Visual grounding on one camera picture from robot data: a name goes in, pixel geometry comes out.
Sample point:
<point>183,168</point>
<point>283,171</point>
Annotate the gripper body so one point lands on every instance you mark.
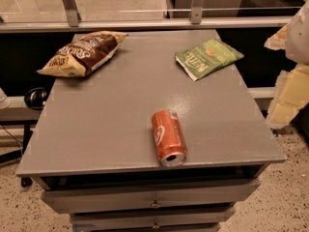
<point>299,38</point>

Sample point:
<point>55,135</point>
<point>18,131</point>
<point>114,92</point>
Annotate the red coke can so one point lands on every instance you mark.
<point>168,138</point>

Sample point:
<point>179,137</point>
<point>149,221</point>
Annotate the green jalapeno chip bag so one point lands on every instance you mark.
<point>206,58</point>

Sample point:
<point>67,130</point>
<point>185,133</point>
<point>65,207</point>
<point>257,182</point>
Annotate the brown and yellow chip bag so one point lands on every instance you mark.
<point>83,56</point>

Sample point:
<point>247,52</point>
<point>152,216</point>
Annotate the grey drawer cabinet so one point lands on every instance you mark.
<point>97,132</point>

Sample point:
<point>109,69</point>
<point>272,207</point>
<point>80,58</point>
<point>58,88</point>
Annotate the top grey drawer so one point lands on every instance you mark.
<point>149,196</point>

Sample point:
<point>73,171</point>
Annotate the grey drawer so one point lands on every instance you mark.
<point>149,196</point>
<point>153,220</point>

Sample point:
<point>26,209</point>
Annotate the black round object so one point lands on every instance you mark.
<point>36,98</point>

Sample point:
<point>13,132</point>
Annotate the metal glass railing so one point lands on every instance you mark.
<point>19,16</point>

